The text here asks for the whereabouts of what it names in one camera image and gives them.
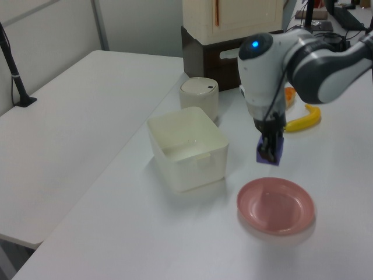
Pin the small white lidded bin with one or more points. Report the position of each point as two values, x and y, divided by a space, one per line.
199 99

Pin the black upright stand pole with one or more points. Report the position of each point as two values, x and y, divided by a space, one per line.
309 13

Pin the purple cube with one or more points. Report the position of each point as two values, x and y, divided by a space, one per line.
280 151

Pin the black clamped camera pole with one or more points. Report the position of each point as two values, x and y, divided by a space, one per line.
16 78

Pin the brown drawer unit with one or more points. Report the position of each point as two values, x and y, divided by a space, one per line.
212 67

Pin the white open storage box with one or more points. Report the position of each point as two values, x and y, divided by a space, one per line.
186 172

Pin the dark Franka gripper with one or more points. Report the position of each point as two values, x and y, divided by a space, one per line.
269 124

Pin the cream toy cabinet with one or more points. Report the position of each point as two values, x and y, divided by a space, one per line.
244 17

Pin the pink plastic plate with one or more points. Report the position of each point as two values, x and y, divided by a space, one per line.
275 205

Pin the brown flat notebook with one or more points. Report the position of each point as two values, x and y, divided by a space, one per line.
322 24

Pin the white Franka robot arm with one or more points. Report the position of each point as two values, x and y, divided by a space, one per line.
314 67

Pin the yellow toy banana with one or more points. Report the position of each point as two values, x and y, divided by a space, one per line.
306 120

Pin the orange toy bread loaf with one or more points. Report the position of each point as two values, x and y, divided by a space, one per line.
290 97

